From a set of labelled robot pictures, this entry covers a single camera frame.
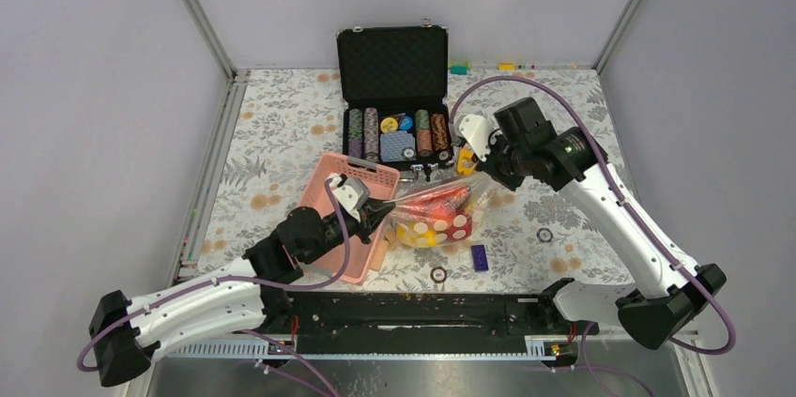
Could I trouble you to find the teal block at wall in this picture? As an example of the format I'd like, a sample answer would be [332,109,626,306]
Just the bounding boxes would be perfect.
[449,63,470,76]

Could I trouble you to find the pink plastic basket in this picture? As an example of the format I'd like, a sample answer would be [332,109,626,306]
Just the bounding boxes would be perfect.
[298,152,400,285]

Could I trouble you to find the orange red carrot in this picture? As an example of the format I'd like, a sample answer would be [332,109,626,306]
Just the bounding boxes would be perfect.
[406,185,471,208]

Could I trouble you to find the clear zip top bag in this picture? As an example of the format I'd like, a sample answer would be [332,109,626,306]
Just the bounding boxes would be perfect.
[387,173,499,248]

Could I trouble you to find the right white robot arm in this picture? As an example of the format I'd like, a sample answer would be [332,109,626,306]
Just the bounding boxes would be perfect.
[454,98,727,349]

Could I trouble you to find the yellow lemon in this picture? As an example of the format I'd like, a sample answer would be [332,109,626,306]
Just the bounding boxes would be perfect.
[395,222,438,248]

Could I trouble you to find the black poker chip case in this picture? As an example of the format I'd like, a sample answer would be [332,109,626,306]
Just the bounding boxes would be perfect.
[336,23,454,175]

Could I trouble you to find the poker chip near front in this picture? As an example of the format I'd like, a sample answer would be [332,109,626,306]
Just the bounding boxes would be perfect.
[430,267,448,283]

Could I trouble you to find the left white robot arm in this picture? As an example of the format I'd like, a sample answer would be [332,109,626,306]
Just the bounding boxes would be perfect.
[76,174,395,388]

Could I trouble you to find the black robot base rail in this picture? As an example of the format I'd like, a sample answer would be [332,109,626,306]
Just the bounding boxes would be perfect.
[255,291,599,356]

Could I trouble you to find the yellow plastic toy tool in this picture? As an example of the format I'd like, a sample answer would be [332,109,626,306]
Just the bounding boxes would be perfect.
[456,144,478,176]

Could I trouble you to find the red apple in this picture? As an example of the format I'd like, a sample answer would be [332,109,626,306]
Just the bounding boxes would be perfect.
[434,214,473,245]

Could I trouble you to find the purple rectangular block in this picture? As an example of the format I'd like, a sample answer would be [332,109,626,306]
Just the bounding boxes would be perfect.
[470,244,489,272]

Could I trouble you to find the long wooden block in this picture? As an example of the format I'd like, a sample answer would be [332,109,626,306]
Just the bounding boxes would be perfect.
[369,238,390,271]

